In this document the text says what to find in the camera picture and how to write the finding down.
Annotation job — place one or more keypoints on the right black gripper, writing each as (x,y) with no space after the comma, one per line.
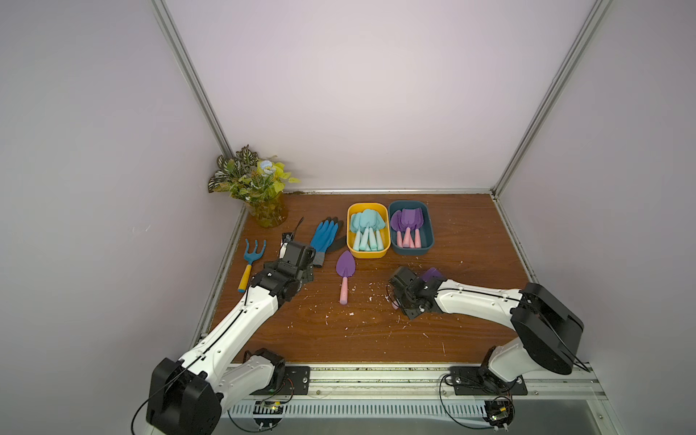
(402,280)

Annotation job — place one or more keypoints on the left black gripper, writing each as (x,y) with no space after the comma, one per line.
(308,270)

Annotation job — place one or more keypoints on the purple square shovel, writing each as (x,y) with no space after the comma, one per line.
(408,220)
(432,274)
(419,221)

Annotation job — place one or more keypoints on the teal plastic storage box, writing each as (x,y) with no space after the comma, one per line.
(426,230)

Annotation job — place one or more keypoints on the teal shovel sideways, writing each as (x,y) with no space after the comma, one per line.
(379,240)

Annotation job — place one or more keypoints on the purple pointed shovel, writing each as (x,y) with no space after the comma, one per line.
(345,268)
(396,225)

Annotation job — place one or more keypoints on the purple pointed shovel top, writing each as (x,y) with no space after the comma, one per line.
(396,225)

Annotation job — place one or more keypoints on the yellow plastic storage box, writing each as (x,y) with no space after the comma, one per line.
(350,236)

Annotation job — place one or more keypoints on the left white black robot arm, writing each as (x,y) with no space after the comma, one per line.
(189,395)

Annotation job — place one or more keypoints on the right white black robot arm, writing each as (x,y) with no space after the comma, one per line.
(548,333)

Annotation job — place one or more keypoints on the blue grey gardening glove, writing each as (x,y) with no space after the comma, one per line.
(327,239)

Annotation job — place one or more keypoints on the artificial plant in glass vase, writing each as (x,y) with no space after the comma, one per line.
(258,183)

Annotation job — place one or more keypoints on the left small circuit board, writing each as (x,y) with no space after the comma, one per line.
(267,415)

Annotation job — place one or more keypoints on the small circuit board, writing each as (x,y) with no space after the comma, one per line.
(267,415)
(499,412)

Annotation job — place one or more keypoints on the right small circuit board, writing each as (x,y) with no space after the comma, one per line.
(499,412)

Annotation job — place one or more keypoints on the blue rake yellow handle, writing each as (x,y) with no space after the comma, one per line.
(251,255)

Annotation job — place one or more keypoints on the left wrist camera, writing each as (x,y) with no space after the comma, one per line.
(286,238)

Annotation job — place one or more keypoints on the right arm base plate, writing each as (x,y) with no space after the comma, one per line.
(469,380)

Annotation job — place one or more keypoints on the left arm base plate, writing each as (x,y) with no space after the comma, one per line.
(286,381)

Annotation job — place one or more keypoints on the aluminium front rail frame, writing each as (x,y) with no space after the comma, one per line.
(418,391)

